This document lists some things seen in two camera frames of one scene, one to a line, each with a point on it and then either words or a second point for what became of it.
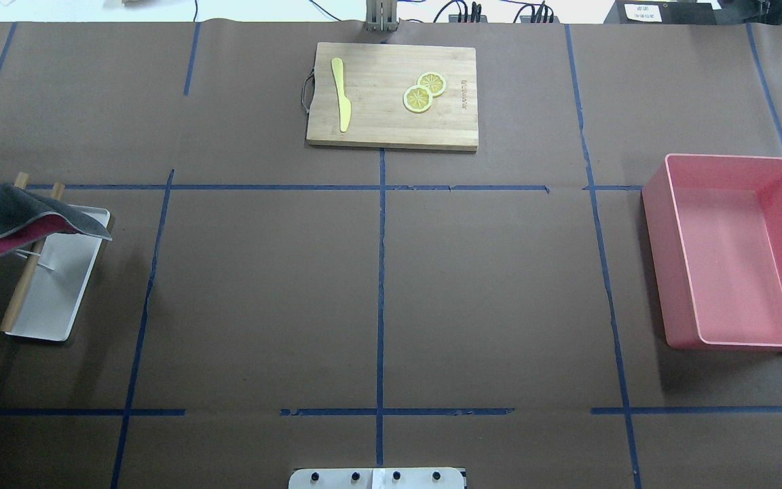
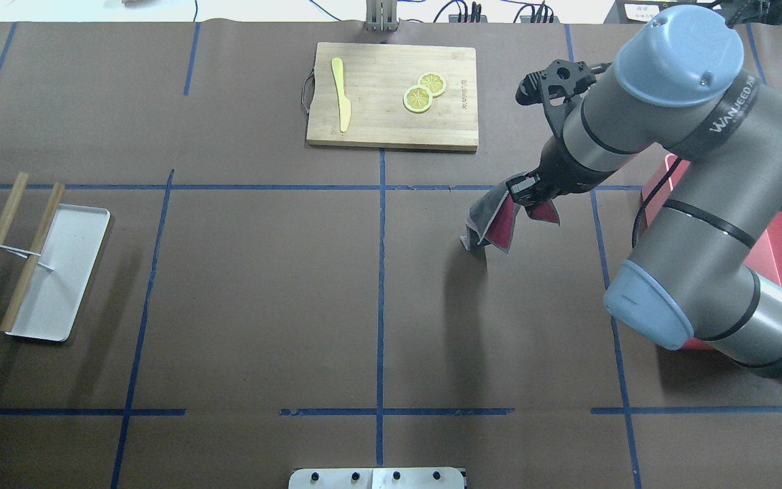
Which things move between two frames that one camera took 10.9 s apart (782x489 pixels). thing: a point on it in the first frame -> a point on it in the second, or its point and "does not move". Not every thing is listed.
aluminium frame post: (381, 15) does not move
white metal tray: (52, 299) does not move
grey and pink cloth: (11, 219) -> (493, 218)
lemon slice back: (434, 81) does not move
